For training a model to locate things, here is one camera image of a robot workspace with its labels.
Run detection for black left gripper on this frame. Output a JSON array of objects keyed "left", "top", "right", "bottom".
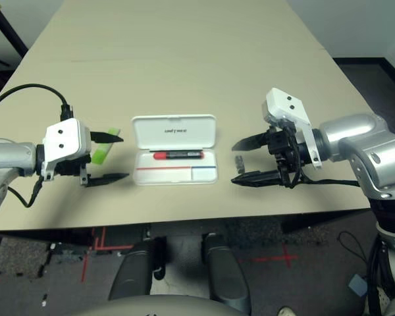
[{"left": 54, "top": 130, "right": 130, "bottom": 188}]

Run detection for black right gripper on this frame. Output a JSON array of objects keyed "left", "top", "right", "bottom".
[{"left": 230, "top": 124, "right": 312, "bottom": 189}]

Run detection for green highlighter pen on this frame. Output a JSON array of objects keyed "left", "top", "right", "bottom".
[{"left": 91, "top": 128, "right": 122, "bottom": 165}]

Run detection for black marker with red cap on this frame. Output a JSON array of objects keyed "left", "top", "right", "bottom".
[{"left": 153, "top": 149, "right": 205, "bottom": 161}]

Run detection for white plastic pencil case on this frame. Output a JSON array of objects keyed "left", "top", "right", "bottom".
[{"left": 130, "top": 114, "right": 218, "bottom": 186}]

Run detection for grey robot left leg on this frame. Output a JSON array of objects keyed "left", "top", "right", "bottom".
[{"left": 108, "top": 237, "right": 168, "bottom": 300}]

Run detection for grey robot leg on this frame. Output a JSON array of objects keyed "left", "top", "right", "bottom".
[
  {"left": 201, "top": 232, "right": 253, "bottom": 313},
  {"left": 108, "top": 237, "right": 168, "bottom": 300}
]

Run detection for grey robot right leg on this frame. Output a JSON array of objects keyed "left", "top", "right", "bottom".
[{"left": 201, "top": 232, "right": 253, "bottom": 313}]

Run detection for grey robot torso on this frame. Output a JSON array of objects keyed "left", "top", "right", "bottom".
[{"left": 70, "top": 294, "right": 251, "bottom": 316}]

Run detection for small blue floor object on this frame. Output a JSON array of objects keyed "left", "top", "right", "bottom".
[{"left": 348, "top": 275, "right": 368, "bottom": 297}]

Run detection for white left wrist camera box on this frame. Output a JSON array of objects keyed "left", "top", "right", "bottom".
[{"left": 42, "top": 118, "right": 92, "bottom": 182}]

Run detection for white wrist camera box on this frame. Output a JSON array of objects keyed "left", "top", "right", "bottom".
[
  {"left": 261, "top": 87, "right": 323, "bottom": 171},
  {"left": 42, "top": 118, "right": 92, "bottom": 182}
]

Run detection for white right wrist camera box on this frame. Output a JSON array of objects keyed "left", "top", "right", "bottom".
[{"left": 261, "top": 87, "right": 323, "bottom": 171}]

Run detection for thin black floor cable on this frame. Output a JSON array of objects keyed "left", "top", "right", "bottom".
[{"left": 337, "top": 230, "right": 366, "bottom": 261}]

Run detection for side table with black frame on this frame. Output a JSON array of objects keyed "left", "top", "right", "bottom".
[{"left": 0, "top": 3, "right": 30, "bottom": 60}]

